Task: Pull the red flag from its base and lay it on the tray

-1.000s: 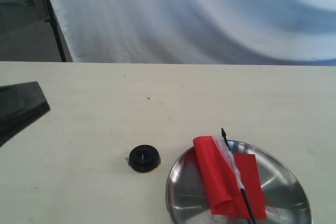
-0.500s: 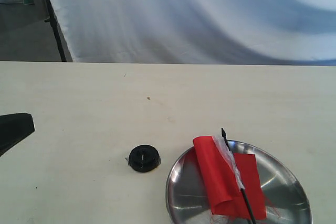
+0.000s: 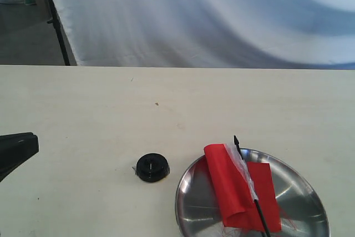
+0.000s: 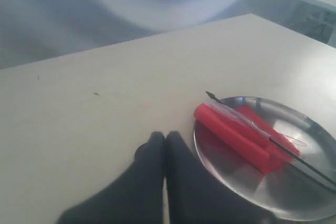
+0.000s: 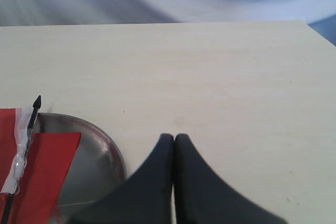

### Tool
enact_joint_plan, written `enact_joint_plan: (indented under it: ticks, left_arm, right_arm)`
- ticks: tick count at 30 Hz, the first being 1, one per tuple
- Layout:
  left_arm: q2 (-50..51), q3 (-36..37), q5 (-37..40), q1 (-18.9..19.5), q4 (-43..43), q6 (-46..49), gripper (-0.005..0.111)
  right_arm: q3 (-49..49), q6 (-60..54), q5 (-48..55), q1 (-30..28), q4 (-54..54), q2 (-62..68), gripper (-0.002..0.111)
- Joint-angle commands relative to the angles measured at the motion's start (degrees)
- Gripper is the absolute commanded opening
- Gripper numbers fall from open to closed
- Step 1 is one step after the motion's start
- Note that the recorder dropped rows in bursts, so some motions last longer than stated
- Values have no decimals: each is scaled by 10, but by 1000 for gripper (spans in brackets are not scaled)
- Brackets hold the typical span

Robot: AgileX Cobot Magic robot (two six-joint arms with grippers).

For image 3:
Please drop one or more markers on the round stainless steel plate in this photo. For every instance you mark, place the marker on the round stainless steel plate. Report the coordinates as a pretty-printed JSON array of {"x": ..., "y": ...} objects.
[{"x": 301, "y": 210}]

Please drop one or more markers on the black backdrop stand pole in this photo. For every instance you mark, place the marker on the black backdrop stand pole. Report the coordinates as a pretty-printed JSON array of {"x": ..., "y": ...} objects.
[{"x": 55, "y": 22}]

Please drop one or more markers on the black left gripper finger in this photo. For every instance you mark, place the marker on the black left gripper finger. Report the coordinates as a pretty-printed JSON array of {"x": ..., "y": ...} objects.
[{"x": 13, "y": 155}]

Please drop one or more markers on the white backdrop cloth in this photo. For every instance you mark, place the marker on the white backdrop cloth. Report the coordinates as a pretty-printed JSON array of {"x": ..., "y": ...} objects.
[{"x": 305, "y": 34}]

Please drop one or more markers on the red flag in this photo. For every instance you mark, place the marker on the red flag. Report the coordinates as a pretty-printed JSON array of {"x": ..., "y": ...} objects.
[{"x": 244, "y": 190}]

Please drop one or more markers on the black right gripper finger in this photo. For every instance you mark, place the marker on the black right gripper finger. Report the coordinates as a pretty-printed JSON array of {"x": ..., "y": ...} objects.
[{"x": 18, "y": 138}]

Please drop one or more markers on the black round flag base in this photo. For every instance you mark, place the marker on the black round flag base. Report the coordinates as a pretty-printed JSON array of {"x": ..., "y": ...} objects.
[{"x": 152, "y": 167}]

